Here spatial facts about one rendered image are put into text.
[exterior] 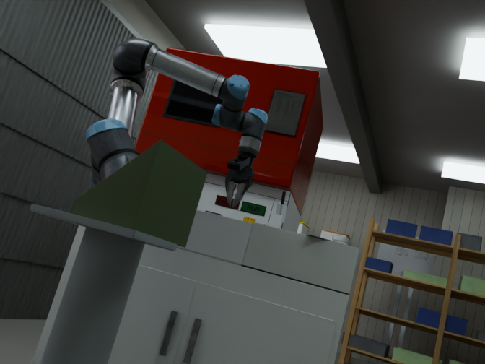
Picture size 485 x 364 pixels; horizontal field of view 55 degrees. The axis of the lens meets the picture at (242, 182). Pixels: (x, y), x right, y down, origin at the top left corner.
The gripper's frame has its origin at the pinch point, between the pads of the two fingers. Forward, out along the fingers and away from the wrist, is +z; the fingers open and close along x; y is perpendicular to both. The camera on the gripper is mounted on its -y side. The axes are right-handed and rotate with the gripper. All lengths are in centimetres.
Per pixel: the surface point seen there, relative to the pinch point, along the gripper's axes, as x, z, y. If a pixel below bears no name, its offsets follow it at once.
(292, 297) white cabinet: -28.4, 25.2, -4.0
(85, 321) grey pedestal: 15, 44, -46
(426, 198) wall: -151, -188, 684
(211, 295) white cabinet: -2.9, 31.6, -4.3
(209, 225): 4.2, 9.8, -4.1
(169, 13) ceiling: 175, -203, 230
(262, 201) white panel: 1, -13, 58
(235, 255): -7.1, 17.1, -4.0
